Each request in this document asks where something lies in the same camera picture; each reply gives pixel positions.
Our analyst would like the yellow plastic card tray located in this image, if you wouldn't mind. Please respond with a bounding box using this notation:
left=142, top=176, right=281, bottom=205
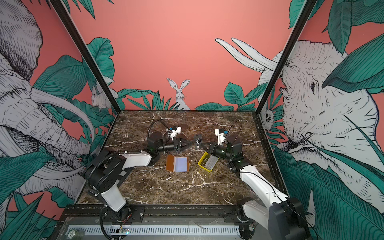
left=198, top=152, right=220, bottom=172

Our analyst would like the brown leather card holder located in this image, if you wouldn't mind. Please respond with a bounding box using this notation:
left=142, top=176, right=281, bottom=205
left=166, top=155, right=190, bottom=173

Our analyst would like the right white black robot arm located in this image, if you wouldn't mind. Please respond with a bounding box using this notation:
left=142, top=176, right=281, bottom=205
left=195, top=135, right=311, bottom=240

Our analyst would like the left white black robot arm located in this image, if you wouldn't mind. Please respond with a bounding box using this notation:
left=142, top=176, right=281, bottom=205
left=83, top=132, right=194, bottom=215

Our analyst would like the dark credit card stack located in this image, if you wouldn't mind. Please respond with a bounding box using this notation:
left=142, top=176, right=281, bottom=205
left=203, top=155, right=219, bottom=171

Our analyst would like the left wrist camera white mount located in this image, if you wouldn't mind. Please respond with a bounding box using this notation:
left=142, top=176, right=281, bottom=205
left=168, top=126, right=182, bottom=140

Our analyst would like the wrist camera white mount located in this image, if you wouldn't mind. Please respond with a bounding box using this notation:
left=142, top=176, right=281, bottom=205
left=168, top=126, right=182, bottom=140
left=215, top=129, right=227, bottom=146

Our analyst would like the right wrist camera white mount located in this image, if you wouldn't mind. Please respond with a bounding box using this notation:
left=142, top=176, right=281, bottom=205
left=215, top=129, right=227, bottom=146

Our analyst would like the black front mounting rail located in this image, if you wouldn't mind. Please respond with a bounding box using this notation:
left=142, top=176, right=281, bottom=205
left=98, top=203, right=301, bottom=224

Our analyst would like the white slotted cable duct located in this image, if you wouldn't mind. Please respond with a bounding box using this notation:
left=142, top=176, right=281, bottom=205
left=65, top=224, right=241, bottom=237

